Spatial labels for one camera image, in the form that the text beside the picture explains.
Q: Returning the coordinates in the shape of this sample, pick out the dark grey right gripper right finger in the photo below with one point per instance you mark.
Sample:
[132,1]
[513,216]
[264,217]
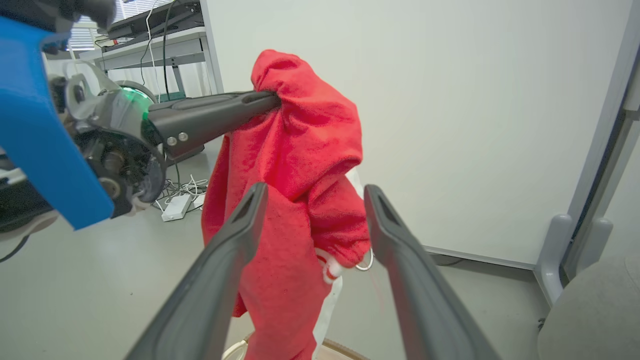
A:
[425,300]

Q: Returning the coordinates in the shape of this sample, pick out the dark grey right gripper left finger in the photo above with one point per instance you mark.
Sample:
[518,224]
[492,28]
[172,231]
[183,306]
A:
[210,290]

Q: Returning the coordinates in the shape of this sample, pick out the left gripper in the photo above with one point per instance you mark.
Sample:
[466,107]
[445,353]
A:
[115,150]

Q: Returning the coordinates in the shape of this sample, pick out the red and white garment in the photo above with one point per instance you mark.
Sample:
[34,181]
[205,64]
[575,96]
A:
[300,150]

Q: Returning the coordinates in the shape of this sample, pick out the grey upholstered seat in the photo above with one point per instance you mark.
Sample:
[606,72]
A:
[595,320]

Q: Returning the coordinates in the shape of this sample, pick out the grey desk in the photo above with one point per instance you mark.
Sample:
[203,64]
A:
[150,50]

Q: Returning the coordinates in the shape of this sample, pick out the black flat device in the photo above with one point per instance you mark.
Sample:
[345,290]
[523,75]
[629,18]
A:
[165,17]

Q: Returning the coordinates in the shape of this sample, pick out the white window blind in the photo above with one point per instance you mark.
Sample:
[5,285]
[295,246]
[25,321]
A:
[80,39]

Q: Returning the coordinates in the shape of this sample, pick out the wide white partition panel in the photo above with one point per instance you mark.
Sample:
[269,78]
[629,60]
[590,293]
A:
[450,125]

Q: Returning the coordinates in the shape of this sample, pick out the narrow white partition panel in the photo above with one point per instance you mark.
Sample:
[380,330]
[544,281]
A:
[631,210]

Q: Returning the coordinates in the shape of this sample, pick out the blue left camera mount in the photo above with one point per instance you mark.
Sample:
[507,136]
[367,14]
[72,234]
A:
[40,125]

